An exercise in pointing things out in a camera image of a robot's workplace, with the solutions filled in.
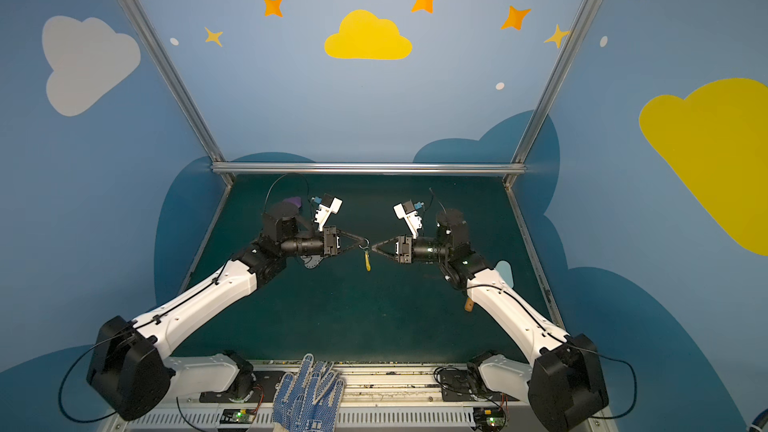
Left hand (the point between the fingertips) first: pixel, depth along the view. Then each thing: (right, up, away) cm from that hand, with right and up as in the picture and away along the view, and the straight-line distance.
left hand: (364, 245), depth 69 cm
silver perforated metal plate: (-20, -9, +29) cm, 36 cm away
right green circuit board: (+30, -43, +3) cm, 52 cm away
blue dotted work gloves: (-13, -38, +1) cm, 40 cm away
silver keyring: (0, -1, +2) cm, 2 cm away
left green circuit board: (-31, -42, +2) cm, 52 cm away
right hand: (+3, -1, +1) cm, 3 cm away
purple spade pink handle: (-31, +12, +46) cm, 57 cm away
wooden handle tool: (+30, -21, +19) cm, 41 cm away
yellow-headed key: (+1, -5, +3) cm, 5 cm away
